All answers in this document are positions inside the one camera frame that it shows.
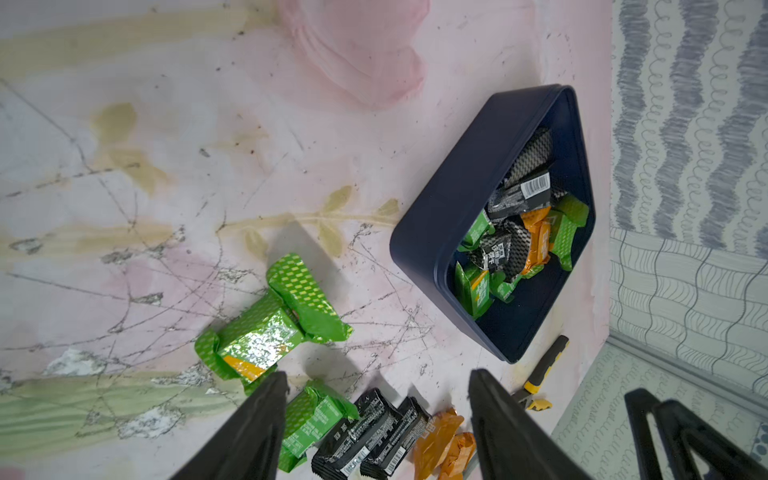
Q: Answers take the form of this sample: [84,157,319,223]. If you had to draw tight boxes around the green cookie packet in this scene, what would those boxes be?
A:
[194,253,353,395]
[278,380,360,473]

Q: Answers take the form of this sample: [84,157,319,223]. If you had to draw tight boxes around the black cookie packet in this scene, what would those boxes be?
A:
[360,396,431,480]
[311,388,402,479]

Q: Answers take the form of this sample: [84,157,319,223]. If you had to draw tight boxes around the yellow black pliers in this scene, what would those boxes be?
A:
[512,335,570,412]

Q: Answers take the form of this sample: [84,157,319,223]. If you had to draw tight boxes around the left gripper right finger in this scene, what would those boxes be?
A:
[468,369,589,479]

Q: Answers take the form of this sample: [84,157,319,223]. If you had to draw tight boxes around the dark blue storage box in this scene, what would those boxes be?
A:
[390,84,596,364]

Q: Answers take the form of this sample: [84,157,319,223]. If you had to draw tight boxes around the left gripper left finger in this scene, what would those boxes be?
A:
[173,371,288,480]

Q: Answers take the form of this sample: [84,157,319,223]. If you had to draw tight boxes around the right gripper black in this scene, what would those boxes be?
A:
[624,389,767,479]

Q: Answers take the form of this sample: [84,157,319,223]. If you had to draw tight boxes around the orange cookie packet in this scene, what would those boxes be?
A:
[438,432,477,480]
[413,408,464,480]

